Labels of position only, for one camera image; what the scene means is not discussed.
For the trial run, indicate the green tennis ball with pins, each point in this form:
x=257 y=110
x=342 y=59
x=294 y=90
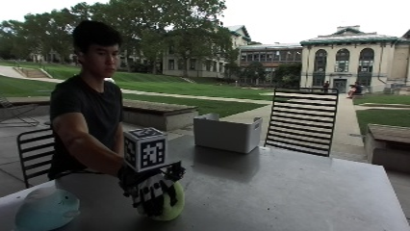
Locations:
x=173 y=203

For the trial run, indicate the white cube with black markers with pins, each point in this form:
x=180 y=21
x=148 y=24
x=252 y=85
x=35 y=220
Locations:
x=145 y=149

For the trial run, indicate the light blue soft toy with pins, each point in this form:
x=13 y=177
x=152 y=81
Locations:
x=47 y=210

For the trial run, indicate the white plastic bin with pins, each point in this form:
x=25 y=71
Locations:
x=226 y=133

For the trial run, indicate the black slatted metal chair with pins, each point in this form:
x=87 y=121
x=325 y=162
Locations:
x=302 y=121
x=35 y=154

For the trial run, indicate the the person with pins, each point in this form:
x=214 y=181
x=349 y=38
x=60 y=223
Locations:
x=87 y=106

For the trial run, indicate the folding metal chair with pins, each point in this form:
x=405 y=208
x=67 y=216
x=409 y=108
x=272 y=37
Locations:
x=15 y=112

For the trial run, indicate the brick and glass building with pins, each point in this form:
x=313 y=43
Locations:
x=269 y=61

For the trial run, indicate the large green tree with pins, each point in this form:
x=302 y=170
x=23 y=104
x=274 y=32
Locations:
x=178 y=35

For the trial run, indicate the beige building with arched windows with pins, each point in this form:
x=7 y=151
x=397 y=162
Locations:
x=354 y=61

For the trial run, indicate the low stone bench wall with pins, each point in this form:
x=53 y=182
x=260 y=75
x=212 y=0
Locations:
x=157 y=114
x=389 y=146

